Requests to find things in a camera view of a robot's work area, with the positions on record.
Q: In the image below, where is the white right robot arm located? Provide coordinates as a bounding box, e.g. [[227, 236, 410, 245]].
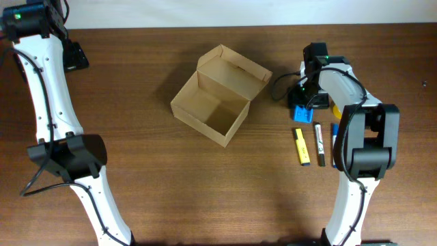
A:
[[286, 42, 400, 245]]

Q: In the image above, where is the yellow highlighter pen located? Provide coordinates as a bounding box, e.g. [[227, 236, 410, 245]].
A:
[[294, 128, 311, 166]]

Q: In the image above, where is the blue whiteboard marker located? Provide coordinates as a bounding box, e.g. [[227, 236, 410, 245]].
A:
[[332, 124, 339, 168]]

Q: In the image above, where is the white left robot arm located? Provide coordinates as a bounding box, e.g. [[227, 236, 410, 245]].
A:
[[1, 1, 136, 246]]

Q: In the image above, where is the yellow tape roll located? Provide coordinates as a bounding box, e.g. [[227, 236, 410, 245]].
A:
[[333, 105, 342, 120]]

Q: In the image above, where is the black whiteboard marker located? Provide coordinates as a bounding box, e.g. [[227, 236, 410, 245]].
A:
[[313, 122, 326, 167]]

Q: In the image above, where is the brown cardboard box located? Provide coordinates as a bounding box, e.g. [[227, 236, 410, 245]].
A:
[[171, 44, 272, 147]]

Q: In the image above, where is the blue whiteboard eraser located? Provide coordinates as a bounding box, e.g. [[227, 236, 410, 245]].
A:
[[293, 105, 313, 124]]

